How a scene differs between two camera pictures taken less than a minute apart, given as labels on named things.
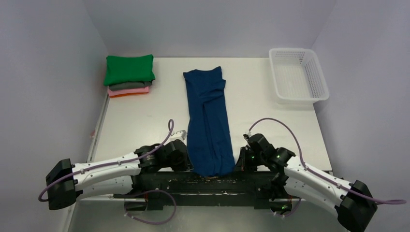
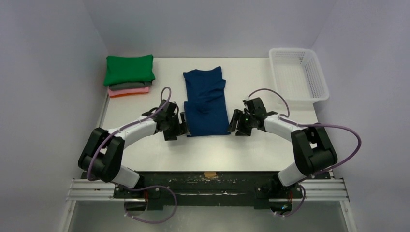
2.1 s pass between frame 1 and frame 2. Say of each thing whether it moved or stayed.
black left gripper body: moved
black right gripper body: moved
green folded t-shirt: stayed
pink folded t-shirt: stayed
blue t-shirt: moved
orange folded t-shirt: stayed
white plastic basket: stayed
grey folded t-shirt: stayed
